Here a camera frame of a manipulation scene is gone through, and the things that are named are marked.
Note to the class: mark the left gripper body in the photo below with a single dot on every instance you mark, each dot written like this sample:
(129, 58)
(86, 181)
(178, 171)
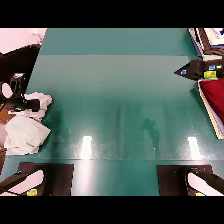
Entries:
(30, 105)

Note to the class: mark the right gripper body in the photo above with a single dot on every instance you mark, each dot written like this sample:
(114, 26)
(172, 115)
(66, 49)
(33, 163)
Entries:
(195, 70)

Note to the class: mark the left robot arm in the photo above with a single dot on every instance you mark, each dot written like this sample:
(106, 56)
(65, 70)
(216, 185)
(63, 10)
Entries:
(20, 181)

